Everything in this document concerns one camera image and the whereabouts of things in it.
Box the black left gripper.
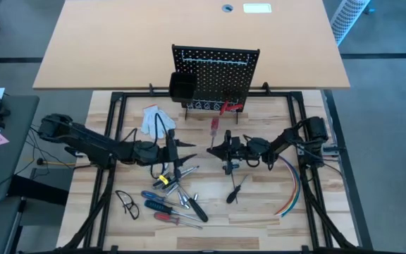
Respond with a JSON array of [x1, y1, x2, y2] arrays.
[[157, 128, 198, 179]]

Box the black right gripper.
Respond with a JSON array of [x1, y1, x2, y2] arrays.
[[207, 129, 252, 176]]

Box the red handled pliers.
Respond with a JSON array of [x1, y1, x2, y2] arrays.
[[209, 117, 221, 150]]

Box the small black handle screwdriver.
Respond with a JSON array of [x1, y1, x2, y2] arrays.
[[226, 174, 249, 205]]

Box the large black handle screwdriver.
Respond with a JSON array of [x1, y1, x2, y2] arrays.
[[177, 182, 209, 224]]

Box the black blue handle screwdriver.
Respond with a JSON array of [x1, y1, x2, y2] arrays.
[[144, 199, 203, 222]]

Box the white work glove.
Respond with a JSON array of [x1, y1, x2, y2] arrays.
[[140, 104, 177, 140]]

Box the black pegboard bin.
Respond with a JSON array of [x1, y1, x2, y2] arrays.
[[168, 71, 199, 103]]

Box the black metal pegboard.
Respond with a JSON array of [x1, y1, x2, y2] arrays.
[[170, 44, 262, 125]]

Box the black clear safety glasses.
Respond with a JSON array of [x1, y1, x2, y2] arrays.
[[114, 189, 141, 221]]

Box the beige wooden desk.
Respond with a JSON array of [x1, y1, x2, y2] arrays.
[[32, 0, 351, 90]]

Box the white desk plate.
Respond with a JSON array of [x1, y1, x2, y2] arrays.
[[243, 3, 273, 14]]

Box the grey side table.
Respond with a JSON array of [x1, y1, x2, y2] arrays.
[[0, 94, 41, 202]]

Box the white perforated panel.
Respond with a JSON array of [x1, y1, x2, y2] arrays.
[[329, 0, 371, 47]]

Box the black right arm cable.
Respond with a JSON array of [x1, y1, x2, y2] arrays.
[[243, 155, 278, 171]]

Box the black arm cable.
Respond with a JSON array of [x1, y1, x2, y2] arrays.
[[243, 155, 278, 171], [152, 112, 171, 142]]

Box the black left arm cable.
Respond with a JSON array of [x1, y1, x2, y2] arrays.
[[152, 112, 171, 142]]

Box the silver wire tool rack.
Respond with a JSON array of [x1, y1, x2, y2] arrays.
[[185, 101, 245, 112]]

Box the blue clear handle screwdriver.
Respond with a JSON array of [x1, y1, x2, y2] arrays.
[[140, 190, 187, 209]]

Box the black aluminium table frame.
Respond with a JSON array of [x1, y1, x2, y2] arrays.
[[56, 83, 361, 254]]

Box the red cable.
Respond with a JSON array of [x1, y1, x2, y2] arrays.
[[275, 157, 297, 216]]

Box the yellow cable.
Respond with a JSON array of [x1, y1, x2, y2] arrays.
[[276, 157, 298, 217]]

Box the green cable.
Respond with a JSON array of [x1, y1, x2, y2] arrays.
[[278, 157, 300, 217]]

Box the silver pegboard hook rail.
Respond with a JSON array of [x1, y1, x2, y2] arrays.
[[180, 52, 252, 67]]

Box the yellow handle mallet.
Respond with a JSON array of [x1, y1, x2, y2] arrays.
[[36, 158, 77, 167]]

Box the black floor power cable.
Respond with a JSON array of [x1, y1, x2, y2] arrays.
[[26, 123, 65, 172]]

